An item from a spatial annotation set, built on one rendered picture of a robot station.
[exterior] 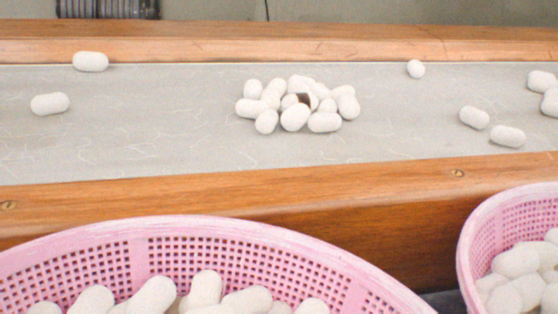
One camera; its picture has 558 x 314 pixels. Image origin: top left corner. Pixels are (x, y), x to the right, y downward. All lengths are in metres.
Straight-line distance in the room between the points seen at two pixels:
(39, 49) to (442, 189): 0.47
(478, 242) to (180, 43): 0.44
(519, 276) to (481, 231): 0.04
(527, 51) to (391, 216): 0.56
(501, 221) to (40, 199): 0.30
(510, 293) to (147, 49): 0.48
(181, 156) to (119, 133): 0.07
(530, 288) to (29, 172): 0.35
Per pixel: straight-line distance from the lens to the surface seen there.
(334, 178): 0.37
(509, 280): 0.37
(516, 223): 0.41
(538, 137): 0.59
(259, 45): 0.68
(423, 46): 0.78
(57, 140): 0.47
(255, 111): 0.50
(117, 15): 0.86
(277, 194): 0.34
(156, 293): 0.30
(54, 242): 0.30
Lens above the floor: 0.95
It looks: 28 degrees down
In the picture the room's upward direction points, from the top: 6 degrees clockwise
